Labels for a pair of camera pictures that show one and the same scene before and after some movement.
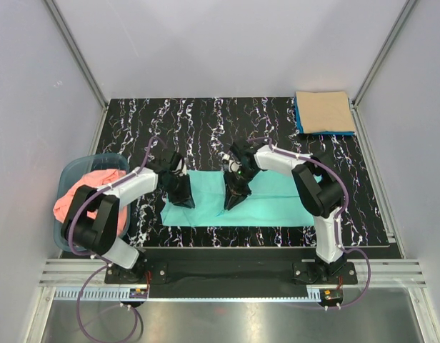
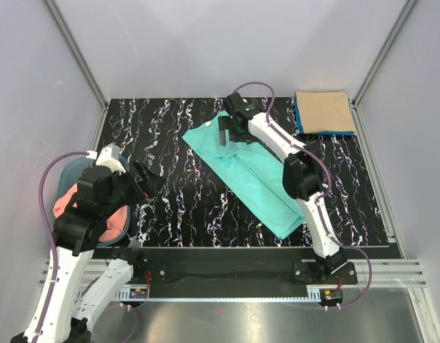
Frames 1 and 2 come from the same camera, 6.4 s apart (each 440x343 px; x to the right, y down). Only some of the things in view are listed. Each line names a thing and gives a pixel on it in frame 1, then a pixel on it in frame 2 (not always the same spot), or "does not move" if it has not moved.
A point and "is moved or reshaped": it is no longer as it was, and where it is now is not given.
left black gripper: (185, 198) to (154, 181)
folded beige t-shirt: (323, 111) does not move
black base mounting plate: (233, 268) does not move
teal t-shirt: (276, 200) is moved or reshaped
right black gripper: (234, 194) to (232, 137)
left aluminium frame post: (76, 53) does not move
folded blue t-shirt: (319, 132) does not move
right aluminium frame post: (402, 21) does not move
